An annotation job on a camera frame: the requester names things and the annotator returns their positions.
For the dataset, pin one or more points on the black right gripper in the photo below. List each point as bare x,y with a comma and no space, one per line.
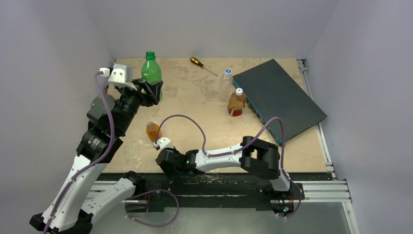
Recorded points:
164,156

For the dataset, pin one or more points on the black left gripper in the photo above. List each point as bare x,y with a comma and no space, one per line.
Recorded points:
150,95

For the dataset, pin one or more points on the green plastic bottle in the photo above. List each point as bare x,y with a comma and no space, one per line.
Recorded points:
152,74

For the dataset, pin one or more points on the clear plastic bottle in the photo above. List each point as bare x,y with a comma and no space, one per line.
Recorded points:
225,86

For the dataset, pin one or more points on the blue-white Pocari Sweat cap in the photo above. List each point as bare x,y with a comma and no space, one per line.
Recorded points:
228,70

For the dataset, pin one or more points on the tea bottle with yellow-red label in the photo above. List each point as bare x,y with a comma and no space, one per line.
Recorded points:
236,104

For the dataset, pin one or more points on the white bottle cap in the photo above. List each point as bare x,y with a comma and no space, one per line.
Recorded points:
239,91

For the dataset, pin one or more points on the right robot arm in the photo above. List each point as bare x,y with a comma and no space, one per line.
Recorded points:
258,157

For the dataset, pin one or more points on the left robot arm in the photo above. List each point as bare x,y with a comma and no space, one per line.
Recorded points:
109,118

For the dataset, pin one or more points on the orange juice bottle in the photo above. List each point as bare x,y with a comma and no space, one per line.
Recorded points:
153,131

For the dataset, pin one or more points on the yellow-black screwdriver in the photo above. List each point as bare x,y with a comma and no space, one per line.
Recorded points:
198,63

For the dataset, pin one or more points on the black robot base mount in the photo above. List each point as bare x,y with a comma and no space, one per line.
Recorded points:
221,190

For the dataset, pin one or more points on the dark blue network switch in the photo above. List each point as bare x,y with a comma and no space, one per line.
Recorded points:
271,92

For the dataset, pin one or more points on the aluminium frame rail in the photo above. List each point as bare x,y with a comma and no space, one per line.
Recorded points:
333,190

